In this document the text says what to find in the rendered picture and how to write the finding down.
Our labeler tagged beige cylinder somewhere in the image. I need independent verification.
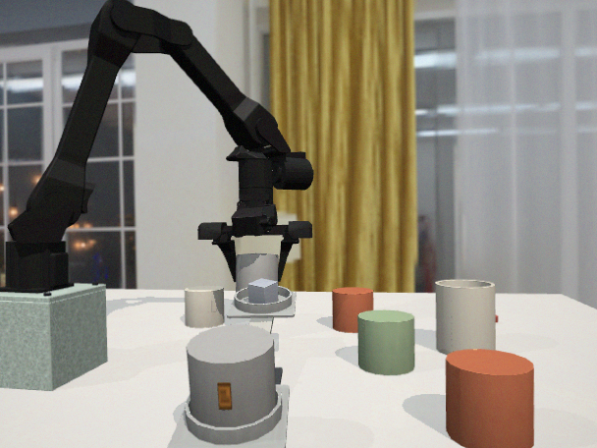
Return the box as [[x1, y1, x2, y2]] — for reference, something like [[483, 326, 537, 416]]
[[185, 286, 224, 328]]

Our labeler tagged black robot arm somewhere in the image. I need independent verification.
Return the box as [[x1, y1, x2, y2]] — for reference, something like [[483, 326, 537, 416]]
[[0, 0, 314, 293]]

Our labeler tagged brown cylinder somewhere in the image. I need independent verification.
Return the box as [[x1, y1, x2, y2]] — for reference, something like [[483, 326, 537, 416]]
[[332, 287, 374, 333], [445, 349, 534, 448]]

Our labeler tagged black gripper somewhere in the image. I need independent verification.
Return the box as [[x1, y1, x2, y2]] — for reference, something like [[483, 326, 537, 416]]
[[197, 188, 312, 282]]

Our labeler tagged green cylinder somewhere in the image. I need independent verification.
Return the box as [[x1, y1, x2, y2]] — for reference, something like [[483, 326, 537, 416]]
[[357, 310, 415, 375]]

